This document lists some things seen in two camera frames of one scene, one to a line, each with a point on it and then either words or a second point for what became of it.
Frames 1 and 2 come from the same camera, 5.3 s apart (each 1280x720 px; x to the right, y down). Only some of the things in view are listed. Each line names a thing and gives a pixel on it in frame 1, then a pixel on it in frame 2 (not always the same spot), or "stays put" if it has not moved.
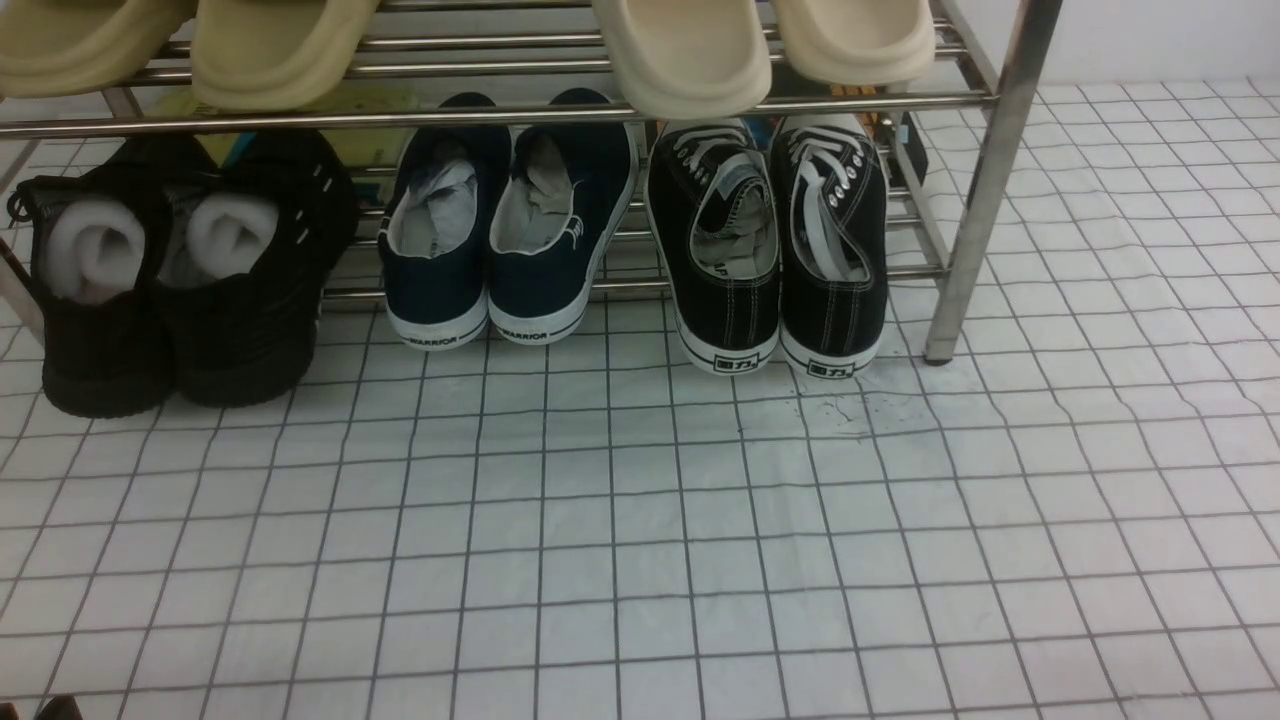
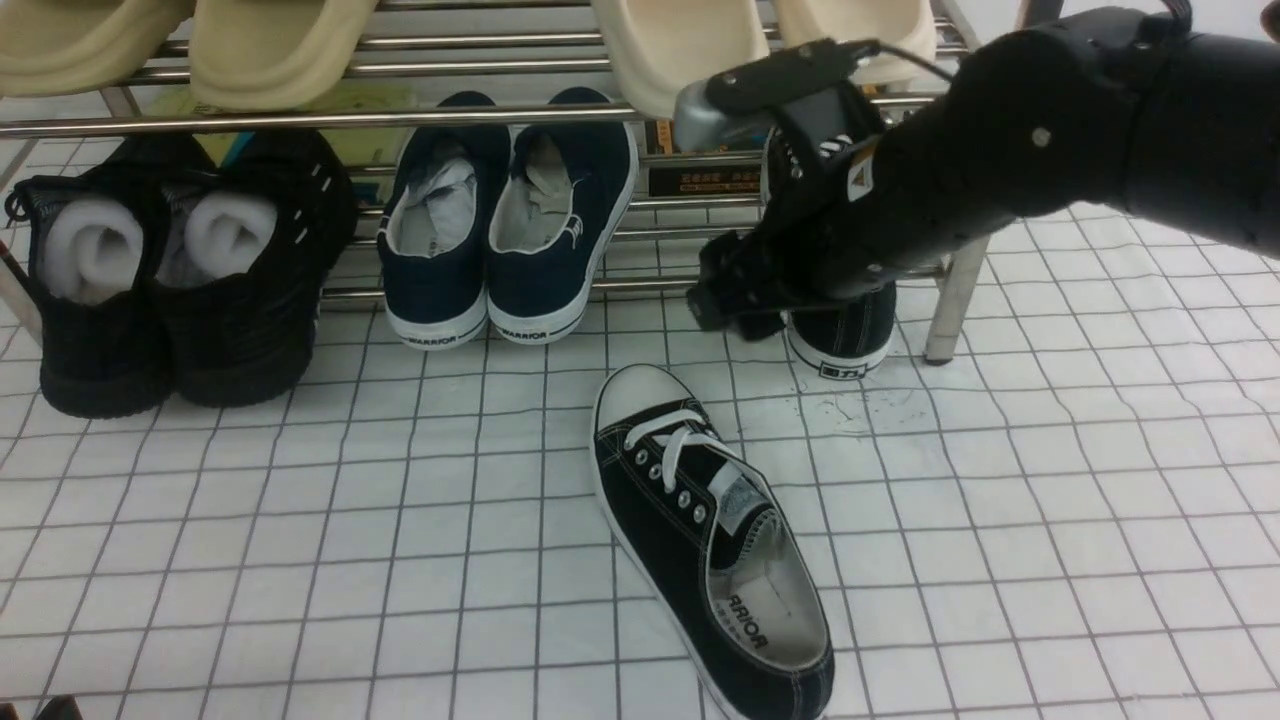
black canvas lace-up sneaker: x=714 y=189 → x=713 y=551
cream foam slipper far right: x=857 y=42 stays put
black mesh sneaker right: x=245 y=250 stays put
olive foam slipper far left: x=79 y=48 stays put
